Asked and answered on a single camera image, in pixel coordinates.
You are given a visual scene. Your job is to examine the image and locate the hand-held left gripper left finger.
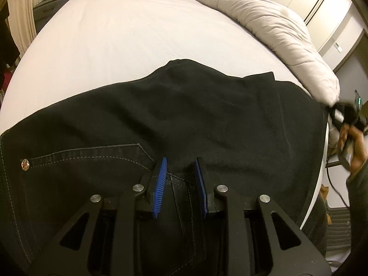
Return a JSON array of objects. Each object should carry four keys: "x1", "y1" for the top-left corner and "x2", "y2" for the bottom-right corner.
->
[{"x1": 31, "y1": 157, "x2": 168, "y2": 276}]

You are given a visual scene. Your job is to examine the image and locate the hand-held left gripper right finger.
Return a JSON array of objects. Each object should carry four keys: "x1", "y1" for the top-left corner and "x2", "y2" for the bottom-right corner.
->
[{"x1": 195, "y1": 157, "x2": 331, "y2": 276}]

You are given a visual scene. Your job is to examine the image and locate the black denim pants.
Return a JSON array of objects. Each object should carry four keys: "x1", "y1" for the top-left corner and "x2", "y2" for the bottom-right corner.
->
[{"x1": 0, "y1": 59, "x2": 330, "y2": 276}]

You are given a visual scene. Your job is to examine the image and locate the person's right hand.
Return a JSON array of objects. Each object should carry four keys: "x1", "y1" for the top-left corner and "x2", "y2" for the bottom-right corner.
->
[{"x1": 338, "y1": 126, "x2": 368, "y2": 174}]

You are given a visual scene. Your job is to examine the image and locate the beige duvet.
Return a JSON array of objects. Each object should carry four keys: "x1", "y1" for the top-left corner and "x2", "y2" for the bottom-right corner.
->
[{"x1": 191, "y1": 0, "x2": 340, "y2": 147}]

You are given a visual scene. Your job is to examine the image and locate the white wardrobe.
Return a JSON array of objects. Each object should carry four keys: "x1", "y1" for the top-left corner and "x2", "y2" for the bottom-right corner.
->
[{"x1": 234, "y1": 0, "x2": 368, "y2": 72}]

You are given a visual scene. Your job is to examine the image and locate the white bed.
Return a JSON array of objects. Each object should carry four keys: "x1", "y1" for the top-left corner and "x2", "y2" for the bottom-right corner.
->
[{"x1": 0, "y1": 0, "x2": 331, "y2": 230}]

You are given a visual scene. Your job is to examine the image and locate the cream curtain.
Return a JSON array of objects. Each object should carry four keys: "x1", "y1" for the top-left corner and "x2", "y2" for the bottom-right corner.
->
[{"x1": 7, "y1": 0, "x2": 39, "y2": 59}]

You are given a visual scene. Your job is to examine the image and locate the black cable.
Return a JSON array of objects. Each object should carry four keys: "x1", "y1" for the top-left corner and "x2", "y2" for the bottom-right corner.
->
[{"x1": 326, "y1": 154, "x2": 351, "y2": 208}]

